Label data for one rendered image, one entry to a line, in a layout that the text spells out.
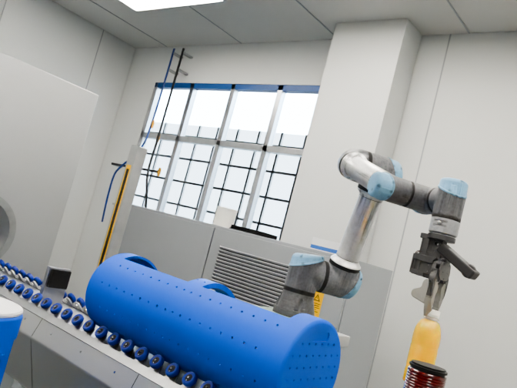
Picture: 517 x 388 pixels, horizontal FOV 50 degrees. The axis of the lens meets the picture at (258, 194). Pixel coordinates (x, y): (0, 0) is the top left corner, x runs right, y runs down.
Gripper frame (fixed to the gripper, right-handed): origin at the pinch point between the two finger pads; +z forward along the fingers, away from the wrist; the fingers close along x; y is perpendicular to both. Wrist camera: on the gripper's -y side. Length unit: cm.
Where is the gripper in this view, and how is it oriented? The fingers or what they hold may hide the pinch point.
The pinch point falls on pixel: (431, 312)
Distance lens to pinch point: 152.8
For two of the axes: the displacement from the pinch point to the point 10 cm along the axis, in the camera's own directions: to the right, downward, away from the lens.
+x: -6.1, -2.3, -7.5
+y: -7.5, -1.4, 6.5
